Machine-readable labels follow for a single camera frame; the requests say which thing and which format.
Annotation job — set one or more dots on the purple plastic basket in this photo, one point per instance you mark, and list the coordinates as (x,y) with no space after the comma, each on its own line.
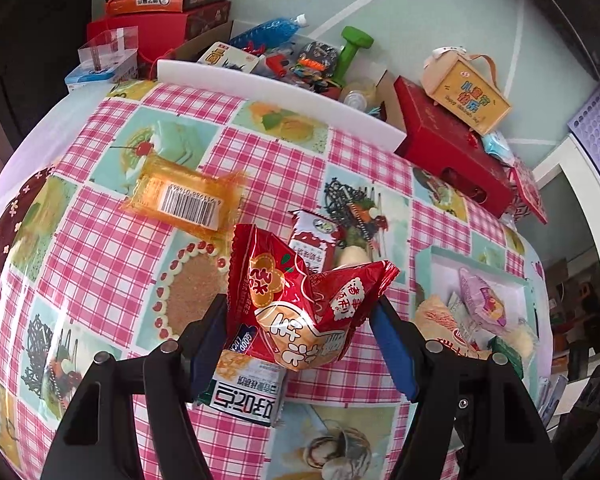
(597,130)

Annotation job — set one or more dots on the white shelf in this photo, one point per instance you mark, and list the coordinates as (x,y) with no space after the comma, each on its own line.
(575,175)

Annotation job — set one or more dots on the orange box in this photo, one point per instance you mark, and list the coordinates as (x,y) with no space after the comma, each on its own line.
(145,2)

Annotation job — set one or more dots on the green dumbbell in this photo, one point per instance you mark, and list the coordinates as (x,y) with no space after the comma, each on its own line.
(352,52)

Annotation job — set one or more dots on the teal shallow cardboard tray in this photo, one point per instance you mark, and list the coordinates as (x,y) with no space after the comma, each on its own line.
(432,270)

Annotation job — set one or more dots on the blue water bottle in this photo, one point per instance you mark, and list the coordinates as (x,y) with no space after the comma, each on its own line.
(265,32)

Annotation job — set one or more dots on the orange yellow snack packet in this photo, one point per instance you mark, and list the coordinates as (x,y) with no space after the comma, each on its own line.
(185,195)

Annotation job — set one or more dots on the blue wet wipes pack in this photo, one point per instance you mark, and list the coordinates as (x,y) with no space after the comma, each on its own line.
(497,145)

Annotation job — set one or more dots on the purple snack packet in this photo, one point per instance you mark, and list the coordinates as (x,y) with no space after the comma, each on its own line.
(482,300)

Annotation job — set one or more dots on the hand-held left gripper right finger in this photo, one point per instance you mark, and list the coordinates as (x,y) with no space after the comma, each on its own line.
(395,355)

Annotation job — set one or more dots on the dark green snack packet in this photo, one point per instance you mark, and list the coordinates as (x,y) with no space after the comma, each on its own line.
(507,352)

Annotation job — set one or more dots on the white green printed snack packet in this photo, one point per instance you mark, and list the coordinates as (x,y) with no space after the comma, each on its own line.
(245,390)

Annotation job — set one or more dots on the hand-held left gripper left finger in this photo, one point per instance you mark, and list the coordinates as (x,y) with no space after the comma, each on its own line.
(207,355)

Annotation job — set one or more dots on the light blue box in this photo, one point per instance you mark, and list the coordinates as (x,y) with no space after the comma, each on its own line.
(100,72)

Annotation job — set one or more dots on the black cabinet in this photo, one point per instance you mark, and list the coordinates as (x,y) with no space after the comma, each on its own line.
(30,60)

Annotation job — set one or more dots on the pile of small toys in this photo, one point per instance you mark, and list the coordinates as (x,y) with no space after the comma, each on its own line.
(310,65)

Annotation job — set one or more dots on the white card box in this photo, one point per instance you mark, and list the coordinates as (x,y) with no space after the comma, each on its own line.
(227,57)

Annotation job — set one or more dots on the stacked cardboard boxes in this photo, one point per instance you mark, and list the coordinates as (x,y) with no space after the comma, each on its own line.
(572,320)

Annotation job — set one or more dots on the clear yellow cake packet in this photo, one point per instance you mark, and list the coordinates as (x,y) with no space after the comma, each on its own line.
(525,340)

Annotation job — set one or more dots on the red gift box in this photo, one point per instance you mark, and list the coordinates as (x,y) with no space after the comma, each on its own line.
(445,140)

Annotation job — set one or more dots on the small clear bottle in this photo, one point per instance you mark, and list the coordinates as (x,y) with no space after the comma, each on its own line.
(360,94)

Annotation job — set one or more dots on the beige orange snack packet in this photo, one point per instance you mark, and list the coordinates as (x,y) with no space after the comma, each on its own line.
(445,330)

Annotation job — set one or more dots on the dark red snack packet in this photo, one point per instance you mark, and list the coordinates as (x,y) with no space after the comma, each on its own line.
(312,240)

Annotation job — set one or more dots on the red patterned box lid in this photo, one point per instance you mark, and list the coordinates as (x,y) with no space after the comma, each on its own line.
(530,192)

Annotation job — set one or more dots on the white foam board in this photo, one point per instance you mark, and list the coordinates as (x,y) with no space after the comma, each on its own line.
(280,92)

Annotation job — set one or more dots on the clear plastic box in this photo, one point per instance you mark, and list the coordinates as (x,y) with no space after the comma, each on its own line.
(107,47)

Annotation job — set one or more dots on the pink checked tablecloth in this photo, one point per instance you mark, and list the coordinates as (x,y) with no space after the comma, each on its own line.
(105,270)

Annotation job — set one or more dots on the open cardboard box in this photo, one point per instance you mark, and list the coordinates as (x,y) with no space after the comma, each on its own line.
(190,45)

